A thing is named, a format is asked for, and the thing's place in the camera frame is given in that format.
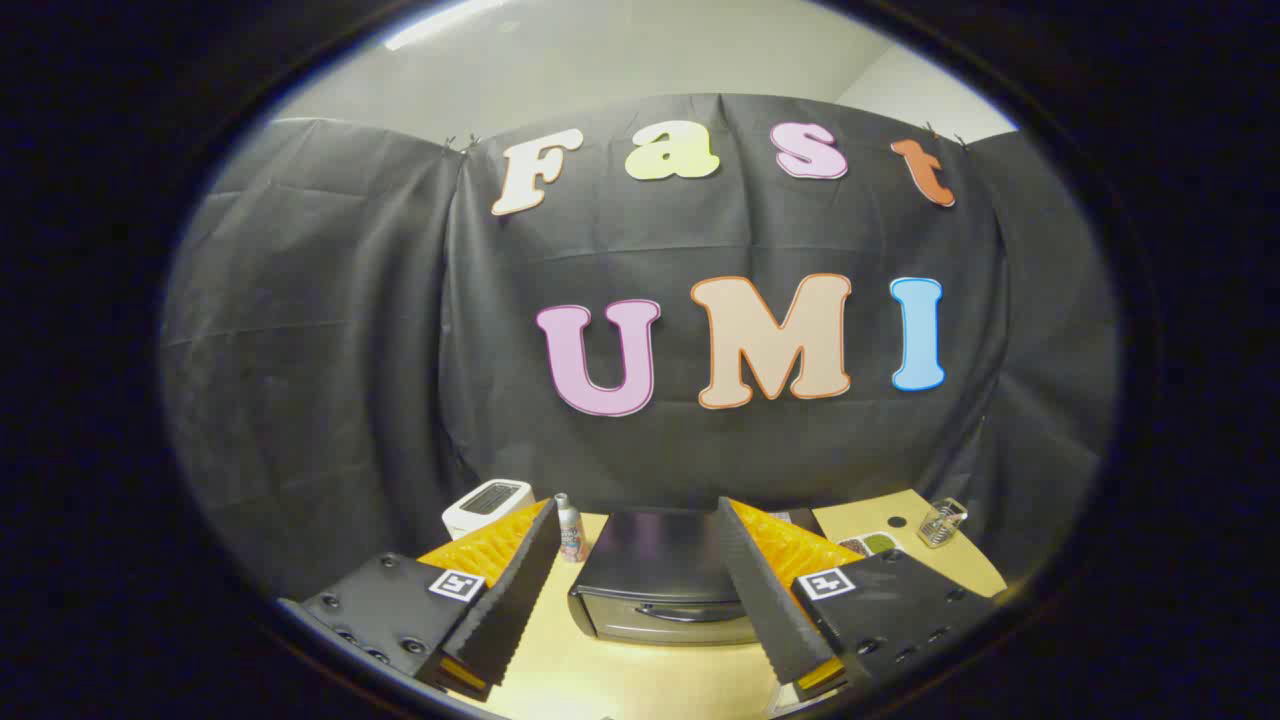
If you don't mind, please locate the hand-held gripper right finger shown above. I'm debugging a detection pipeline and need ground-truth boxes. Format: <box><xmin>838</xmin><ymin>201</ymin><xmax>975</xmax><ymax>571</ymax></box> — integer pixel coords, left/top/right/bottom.
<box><xmin>716</xmin><ymin>495</ymin><xmax>1006</xmax><ymax>717</ymax></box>

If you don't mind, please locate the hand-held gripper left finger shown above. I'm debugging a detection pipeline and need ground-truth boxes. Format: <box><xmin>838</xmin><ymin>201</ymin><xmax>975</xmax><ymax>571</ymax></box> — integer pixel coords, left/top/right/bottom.
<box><xmin>278</xmin><ymin>497</ymin><xmax>563</xmax><ymax>703</ymax></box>

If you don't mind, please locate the black toaster oven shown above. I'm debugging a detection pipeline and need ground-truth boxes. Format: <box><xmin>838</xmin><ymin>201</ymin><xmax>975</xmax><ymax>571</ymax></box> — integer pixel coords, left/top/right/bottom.
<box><xmin>567</xmin><ymin>508</ymin><xmax>826</xmax><ymax>647</ymax></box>

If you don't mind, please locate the white pop-up toaster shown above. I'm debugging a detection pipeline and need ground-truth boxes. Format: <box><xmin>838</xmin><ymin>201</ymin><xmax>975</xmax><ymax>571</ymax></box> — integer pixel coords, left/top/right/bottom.
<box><xmin>442</xmin><ymin>479</ymin><xmax>534</xmax><ymax>541</ymax></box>

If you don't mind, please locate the small labelled bottle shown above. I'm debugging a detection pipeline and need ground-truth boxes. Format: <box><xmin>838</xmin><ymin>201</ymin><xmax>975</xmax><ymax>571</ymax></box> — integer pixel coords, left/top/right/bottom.
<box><xmin>553</xmin><ymin>493</ymin><xmax>589</xmax><ymax>564</ymax></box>

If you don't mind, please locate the wire mesh holder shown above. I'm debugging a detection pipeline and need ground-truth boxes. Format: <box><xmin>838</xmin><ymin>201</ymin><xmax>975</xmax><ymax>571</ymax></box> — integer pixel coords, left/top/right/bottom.
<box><xmin>917</xmin><ymin>497</ymin><xmax>969</xmax><ymax>549</ymax></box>

